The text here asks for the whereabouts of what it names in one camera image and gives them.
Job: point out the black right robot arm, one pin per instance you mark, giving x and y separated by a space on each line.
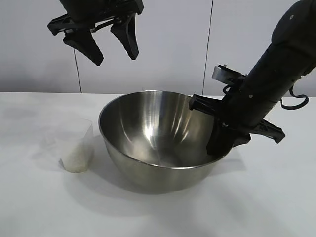
284 49

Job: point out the stainless steel mixing bowl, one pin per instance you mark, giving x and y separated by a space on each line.
148 177

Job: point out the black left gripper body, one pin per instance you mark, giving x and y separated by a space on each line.
79 13

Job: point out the white rice grains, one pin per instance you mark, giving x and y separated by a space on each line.
76 158

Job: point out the clear plastic measuring cup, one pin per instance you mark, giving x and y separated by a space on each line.
86 130

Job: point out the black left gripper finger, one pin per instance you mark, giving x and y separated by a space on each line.
129 35
85 45

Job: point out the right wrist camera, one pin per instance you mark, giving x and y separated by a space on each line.
219 74

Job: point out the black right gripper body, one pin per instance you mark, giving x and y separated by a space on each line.
247 108

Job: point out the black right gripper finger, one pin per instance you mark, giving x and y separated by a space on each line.
242 139
219 140

